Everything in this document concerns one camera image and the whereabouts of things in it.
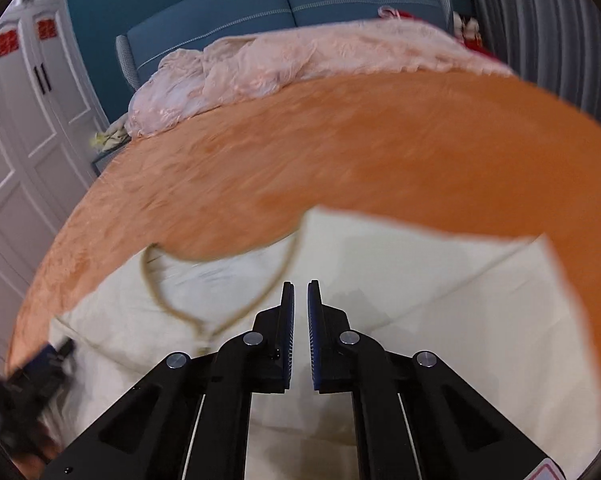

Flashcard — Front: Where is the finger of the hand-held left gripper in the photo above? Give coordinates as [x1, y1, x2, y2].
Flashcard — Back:
[38, 337, 76, 367]

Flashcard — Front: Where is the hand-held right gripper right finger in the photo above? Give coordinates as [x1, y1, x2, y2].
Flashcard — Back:
[307, 279, 567, 480]

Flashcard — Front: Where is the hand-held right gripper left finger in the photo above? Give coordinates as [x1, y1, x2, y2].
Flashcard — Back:
[40, 281, 296, 480]

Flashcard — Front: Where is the white blanket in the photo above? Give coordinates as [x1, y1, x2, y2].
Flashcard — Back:
[50, 207, 601, 480]

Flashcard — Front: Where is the orange fleece blanket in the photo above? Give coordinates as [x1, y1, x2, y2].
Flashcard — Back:
[5, 67, 601, 376]

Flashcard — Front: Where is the grey-blue nightstand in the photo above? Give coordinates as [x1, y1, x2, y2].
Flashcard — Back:
[91, 144, 127, 177]

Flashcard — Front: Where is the white panelled wardrobe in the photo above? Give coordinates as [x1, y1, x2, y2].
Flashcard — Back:
[0, 0, 112, 361]

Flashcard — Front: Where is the cream cloth bundle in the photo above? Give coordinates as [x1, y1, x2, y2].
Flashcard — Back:
[91, 119, 132, 152]

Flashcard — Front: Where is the pink crinkled quilt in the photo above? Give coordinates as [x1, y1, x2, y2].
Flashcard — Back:
[128, 19, 516, 139]

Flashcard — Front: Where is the blue upholstered headboard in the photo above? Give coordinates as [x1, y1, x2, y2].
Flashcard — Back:
[115, 0, 455, 93]

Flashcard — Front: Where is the red cloth with white loop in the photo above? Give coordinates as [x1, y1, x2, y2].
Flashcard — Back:
[378, 5, 425, 23]

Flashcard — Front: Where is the red and white cloth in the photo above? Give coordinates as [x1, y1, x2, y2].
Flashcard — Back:
[453, 12, 511, 66]

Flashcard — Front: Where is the grey curtain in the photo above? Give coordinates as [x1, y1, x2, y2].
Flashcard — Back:
[463, 0, 601, 137]

